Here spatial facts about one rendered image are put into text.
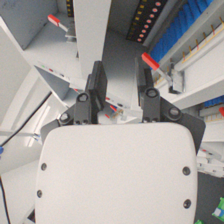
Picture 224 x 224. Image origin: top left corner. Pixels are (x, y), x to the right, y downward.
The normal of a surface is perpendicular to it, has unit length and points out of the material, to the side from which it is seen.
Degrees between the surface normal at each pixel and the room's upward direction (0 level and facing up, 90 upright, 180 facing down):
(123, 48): 90
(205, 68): 18
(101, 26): 108
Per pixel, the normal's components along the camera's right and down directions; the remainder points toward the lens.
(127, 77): 0.14, -0.17
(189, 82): -0.98, -0.16
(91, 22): -0.14, 0.97
